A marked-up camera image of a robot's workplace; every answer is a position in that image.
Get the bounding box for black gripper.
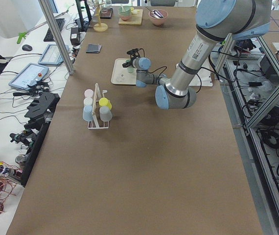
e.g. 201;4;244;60
122;59;134;68

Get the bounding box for green cup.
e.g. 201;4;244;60
127;67;134;73

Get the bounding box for cream rabbit tray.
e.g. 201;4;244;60
111;58;136;86

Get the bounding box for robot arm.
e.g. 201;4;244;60
122;0;272;110

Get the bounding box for yellow cup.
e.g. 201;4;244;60
98;97;112;110

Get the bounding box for pink cup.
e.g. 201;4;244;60
84;89;94;98

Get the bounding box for grey cup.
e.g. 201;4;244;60
99;106;113;122

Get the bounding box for cream white cup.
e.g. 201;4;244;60
83;97;93;106

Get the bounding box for light blue cup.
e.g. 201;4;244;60
83;105;93;122

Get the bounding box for grey folded cloth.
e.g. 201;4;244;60
86;44;102;53

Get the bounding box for wooden cutting board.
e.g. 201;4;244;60
118;9;143;26

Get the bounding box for wooden mug tree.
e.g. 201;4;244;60
93;0;108;32

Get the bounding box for pink ribbed bowl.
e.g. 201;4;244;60
148;9;168;26

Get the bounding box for stacked green bowls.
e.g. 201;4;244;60
118;5;131;21

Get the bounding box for metal ice scoop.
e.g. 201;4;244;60
145;6;164;19

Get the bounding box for blue teach pendant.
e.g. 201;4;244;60
8;63;49;90
38;44;63;67

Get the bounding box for black keyboard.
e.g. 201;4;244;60
43;18;66;42

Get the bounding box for black computer mouse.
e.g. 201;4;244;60
22;44;33;51

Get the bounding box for white wire cup rack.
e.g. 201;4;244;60
87;83;110;130

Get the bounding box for aluminium frame post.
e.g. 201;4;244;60
38;0;74;75

